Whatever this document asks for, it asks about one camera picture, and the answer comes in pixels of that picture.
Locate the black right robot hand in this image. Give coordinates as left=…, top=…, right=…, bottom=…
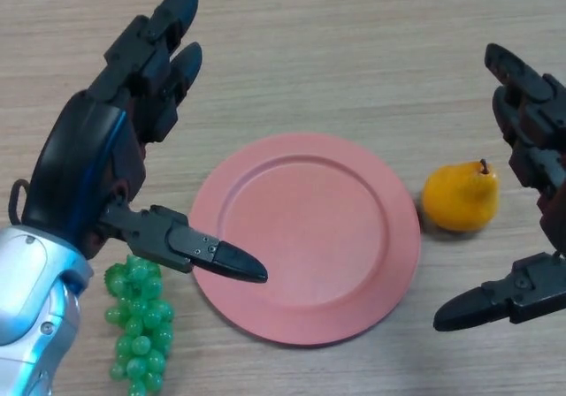
left=432, top=42, right=566, bottom=333

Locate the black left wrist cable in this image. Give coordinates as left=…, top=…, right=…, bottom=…
left=7, top=178, right=30, bottom=228

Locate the yellow pear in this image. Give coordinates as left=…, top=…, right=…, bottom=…
left=421, top=158, right=501, bottom=232

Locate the green grape bunch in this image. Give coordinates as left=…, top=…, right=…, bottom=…
left=103, top=254, right=176, bottom=396

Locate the pink round plate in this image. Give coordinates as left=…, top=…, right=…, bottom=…
left=189, top=132, right=421, bottom=348

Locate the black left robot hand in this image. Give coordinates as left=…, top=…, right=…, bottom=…
left=19, top=0, right=270, bottom=285

